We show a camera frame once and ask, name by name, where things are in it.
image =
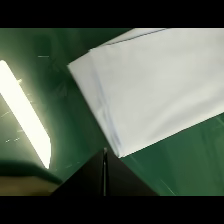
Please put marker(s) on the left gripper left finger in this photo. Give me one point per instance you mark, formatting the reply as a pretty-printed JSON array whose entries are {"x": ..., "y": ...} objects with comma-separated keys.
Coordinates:
[{"x": 86, "y": 180}]

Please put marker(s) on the white shirt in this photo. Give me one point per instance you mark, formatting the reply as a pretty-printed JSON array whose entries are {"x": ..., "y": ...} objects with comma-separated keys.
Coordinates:
[{"x": 156, "y": 86}]

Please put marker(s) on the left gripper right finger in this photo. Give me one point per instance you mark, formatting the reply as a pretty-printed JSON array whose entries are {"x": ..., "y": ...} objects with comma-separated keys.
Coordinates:
[{"x": 126, "y": 181}]

